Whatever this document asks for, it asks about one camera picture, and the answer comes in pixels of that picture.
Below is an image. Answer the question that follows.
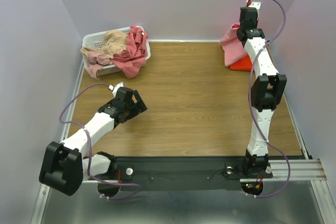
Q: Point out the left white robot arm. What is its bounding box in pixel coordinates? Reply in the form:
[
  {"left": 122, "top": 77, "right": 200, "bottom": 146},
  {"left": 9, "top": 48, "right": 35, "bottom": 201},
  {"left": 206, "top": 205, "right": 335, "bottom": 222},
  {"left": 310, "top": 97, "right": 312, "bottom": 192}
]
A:
[{"left": 39, "top": 83, "right": 147, "bottom": 196}]

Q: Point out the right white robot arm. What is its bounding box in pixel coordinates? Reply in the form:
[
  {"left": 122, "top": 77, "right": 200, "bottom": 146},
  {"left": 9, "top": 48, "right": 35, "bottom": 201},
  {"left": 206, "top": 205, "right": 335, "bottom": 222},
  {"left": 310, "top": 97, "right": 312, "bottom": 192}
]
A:
[{"left": 237, "top": 2, "right": 287, "bottom": 177}]

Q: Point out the folded orange t shirt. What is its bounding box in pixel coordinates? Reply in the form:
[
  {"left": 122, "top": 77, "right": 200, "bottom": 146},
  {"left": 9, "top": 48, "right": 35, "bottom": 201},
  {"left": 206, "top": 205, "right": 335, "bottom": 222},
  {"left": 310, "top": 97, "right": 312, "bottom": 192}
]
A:
[{"left": 229, "top": 55, "right": 253, "bottom": 71}]

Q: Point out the dark red t shirt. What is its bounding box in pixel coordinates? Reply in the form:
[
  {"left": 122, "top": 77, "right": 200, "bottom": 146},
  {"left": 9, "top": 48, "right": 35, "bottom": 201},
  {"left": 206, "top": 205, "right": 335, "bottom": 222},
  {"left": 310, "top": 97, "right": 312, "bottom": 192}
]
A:
[{"left": 112, "top": 25, "right": 148, "bottom": 78}]

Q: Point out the dusty pink t shirt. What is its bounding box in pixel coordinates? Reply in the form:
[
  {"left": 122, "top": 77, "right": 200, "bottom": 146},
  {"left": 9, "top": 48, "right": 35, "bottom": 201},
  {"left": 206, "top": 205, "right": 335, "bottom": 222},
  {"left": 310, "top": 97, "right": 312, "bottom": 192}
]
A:
[{"left": 86, "top": 51, "right": 113, "bottom": 80}]

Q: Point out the beige t shirt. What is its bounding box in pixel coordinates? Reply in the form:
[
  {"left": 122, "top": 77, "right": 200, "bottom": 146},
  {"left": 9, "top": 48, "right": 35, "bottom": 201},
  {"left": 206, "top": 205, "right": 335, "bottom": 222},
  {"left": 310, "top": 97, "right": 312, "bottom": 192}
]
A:
[{"left": 80, "top": 30, "right": 128, "bottom": 58}]

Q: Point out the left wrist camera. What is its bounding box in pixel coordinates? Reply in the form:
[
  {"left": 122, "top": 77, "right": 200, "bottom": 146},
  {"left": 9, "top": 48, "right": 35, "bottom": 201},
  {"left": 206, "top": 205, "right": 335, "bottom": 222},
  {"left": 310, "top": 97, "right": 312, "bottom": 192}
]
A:
[{"left": 108, "top": 81, "right": 124, "bottom": 97}]

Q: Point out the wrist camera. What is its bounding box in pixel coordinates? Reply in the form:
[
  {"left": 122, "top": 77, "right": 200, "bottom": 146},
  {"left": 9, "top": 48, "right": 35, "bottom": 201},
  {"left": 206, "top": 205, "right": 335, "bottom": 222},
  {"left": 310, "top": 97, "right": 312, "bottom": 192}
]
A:
[
  {"left": 108, "top": 81, "right": 124, "bottom": 97},
  {"left": 247, "top": 0, "right": 261, "bottom": 20}
]

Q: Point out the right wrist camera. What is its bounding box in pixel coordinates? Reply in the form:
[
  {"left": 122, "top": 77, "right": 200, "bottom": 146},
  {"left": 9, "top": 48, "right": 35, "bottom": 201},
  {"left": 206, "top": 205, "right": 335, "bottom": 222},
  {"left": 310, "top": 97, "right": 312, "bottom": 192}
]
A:
[{"left": 247, "top": 0, "right": 261, "bottom": 20}]

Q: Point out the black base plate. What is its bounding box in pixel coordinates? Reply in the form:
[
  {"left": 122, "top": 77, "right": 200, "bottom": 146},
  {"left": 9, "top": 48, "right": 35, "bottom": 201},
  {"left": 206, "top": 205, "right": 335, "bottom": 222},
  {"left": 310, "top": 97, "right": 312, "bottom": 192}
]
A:
[{"left": 97, "top": 156, "right": 272, "bottom": 191}]

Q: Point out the aluminium frame rail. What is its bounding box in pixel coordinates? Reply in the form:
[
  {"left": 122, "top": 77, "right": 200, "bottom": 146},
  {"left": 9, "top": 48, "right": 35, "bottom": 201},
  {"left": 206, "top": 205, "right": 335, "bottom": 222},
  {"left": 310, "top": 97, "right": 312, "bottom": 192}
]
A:
[{"left": 30, "top": 60, "right": 85, "bottom": 224}]

